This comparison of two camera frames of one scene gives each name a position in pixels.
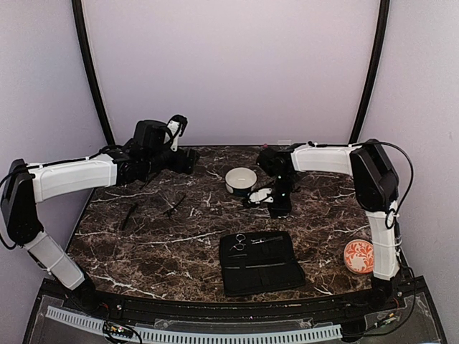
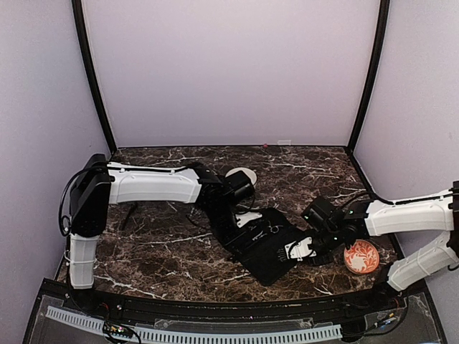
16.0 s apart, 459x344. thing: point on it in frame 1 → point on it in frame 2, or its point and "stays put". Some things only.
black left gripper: x=179 y=166 → x=219 y=238
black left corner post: x=91 y=68 stays put
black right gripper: x=276 y=209 → x=323 y=260
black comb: x=129 y=213 stays put
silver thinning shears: x=262 y=240 → x=259 y=236
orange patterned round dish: x=358 y=256 stays put
